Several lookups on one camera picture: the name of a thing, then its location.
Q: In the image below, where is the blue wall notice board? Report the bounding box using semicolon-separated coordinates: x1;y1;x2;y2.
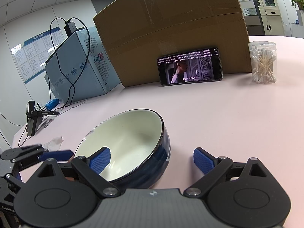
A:
11;27;64;84

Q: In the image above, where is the black smartphone playing video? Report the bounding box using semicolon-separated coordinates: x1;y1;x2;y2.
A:
157;47;223;86

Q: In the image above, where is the beige filing cabinet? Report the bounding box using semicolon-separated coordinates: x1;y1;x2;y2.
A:
244;0;287;36

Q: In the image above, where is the black charging cable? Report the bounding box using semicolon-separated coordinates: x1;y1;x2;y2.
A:
48;16;91;111

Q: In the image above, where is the clear jar of cotton swabs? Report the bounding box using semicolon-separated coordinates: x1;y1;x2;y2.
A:
248;41;277;84

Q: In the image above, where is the black power adapter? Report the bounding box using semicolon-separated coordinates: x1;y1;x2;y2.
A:
64;21;77;37

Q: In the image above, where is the dark blue ceramic bowl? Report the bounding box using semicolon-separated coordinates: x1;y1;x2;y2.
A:
75;109;171;190

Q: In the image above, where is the potted green plant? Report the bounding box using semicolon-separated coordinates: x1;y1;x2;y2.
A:
290;0;304;11

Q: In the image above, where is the light blue printed carton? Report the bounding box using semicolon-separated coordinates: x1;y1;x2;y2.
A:
45;27;121;104

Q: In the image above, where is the large brown cardboard box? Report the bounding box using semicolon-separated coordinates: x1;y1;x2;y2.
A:
93;0;251;87

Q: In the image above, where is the crumpled white tissue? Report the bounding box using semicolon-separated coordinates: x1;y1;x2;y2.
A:
42;136;63;152

